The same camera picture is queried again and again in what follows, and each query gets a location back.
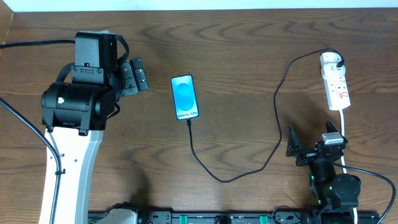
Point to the blue Galaxy smartphone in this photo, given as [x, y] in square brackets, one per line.
[185, 100]

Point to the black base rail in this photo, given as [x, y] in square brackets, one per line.
[128, 213]

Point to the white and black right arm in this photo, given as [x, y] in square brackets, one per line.
[337, 194]

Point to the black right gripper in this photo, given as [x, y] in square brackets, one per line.
[310, 154]

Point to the white power strip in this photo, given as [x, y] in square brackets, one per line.
[336, 87]

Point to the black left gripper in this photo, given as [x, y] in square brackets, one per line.
[131, 78]

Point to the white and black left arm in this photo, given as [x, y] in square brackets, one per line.
[76, 108]

